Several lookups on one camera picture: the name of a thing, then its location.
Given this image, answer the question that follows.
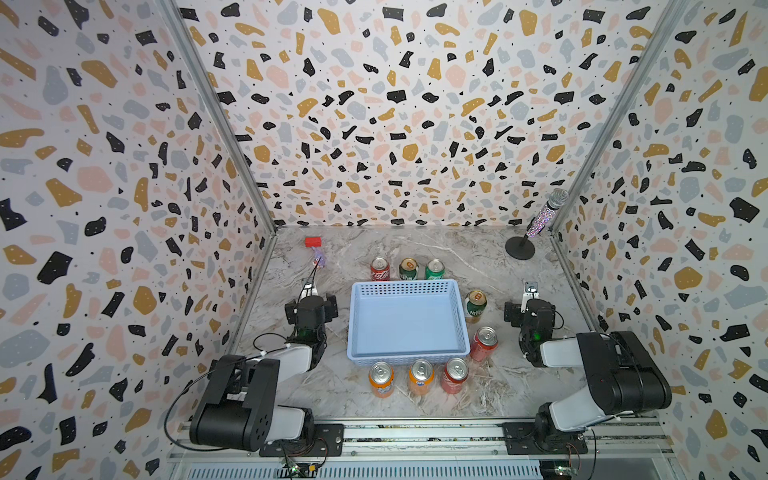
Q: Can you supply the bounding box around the red soda can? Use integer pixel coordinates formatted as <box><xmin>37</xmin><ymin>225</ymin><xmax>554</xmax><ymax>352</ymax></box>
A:
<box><xmin>441</xmin><ymin>358</ymin><xmax>469</xmax><ymax>395</ymax></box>
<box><xmin>470</xmin><ymin>326</ymin><xmax>498</xmax><ymax>362</ymax></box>

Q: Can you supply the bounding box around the dark green beer can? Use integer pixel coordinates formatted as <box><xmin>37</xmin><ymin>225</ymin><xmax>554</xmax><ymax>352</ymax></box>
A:
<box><xmin>464</xmin><ymin>289</ymin><xmax>487</xmax><ymax>324</ymax></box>

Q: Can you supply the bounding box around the red cola can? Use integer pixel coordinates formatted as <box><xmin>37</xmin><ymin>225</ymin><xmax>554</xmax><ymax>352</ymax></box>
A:
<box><xmin>370</xmin><ymin>257</ymin><xmax>390</xmax><ymax>281</ymax></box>

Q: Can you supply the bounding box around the red soda can front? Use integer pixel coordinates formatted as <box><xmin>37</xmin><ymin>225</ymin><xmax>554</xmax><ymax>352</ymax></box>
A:
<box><xmin>441</xmin><ymin>358</ymin><xmax>469</xmax><ymax>395</ymax></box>

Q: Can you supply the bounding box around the orange soda can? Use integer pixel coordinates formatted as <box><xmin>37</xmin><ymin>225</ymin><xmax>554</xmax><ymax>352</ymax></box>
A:
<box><xmin>368</xmin><ymin>361</ymin><xmax>394</xmax><ymax>398</ymax></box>
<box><xmin>408</xmin><ymin>359</ymin><xmax>434</xmax><ymax>396</ymax></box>

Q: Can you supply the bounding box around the green and cream can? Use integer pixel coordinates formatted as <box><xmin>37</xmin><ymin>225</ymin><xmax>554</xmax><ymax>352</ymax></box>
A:
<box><xmin>398</xmin><ymin>257</ymin><xmax>419</xmax><ymax>281</ymax></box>

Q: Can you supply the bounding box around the green soda can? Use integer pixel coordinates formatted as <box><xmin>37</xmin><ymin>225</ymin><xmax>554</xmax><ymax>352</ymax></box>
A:
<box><xmin>425</xmin><ymin>258</ymin><xmax>445</xmax><ymax>280</ymax></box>

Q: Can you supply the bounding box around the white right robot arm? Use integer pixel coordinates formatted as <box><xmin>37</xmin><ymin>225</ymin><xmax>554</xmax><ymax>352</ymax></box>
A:
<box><xmin>502</xmin><ymin>298</ymin><xmax>672</xmax><ymax>455</ymax></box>

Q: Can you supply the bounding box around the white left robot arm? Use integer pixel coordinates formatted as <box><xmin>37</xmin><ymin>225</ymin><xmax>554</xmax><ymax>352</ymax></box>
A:
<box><xmin>189</xmin><ymin>294</ymin><xmax>338</xmax><ymax>454</ymax></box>

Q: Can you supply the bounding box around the light blue plastic basket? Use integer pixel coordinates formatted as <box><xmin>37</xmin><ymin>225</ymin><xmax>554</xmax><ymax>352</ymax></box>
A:
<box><xmin>347</xmin><ymin>279</ymin><xmax>470</xmax><ymax>366</ymax></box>

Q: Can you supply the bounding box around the black microphone stand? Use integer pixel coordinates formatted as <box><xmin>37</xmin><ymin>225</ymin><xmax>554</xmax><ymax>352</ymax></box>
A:
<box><xmin>505</xmin><ymin>234</ymin><xmax>536</xmax><ymax>261</ymax></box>

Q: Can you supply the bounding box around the glittery purple microphone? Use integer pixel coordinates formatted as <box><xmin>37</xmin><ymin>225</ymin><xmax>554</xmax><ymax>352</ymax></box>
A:
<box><xmin>526</xmin><ymin>188</ymin><xmax>569</xmax><ymax>238</ymax></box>

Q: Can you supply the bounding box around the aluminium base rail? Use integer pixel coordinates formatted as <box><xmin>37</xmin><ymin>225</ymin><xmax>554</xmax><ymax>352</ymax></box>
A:
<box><xmin>170</xmin><ymin>417</ymin><xmax>685</xmax><ymax>479</ymax></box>

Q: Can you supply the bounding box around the aluminium corner post left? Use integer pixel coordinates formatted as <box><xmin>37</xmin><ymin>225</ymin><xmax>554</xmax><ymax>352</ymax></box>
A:
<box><xmin>155</xmin><ymin>0</ymin><xmax>276</xmax><ymax>238</ymax></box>

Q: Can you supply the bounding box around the aluminium corner post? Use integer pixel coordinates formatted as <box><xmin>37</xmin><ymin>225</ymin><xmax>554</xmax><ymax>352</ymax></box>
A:
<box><xmin>155</xmin><ymin>0</ymin><xmax>276</xmax><ymax>238</ymax></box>
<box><xmin>550</xmin><ymin>0</ymin><xmax>689</xmax><ymax>241</ymax></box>

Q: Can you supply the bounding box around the aluminium corner post right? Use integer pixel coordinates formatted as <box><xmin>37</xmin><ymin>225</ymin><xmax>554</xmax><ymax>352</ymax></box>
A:
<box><xmin>550</xmin><ymin>0</ymin><xmax>689</xmax><ymax>241</ymax></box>

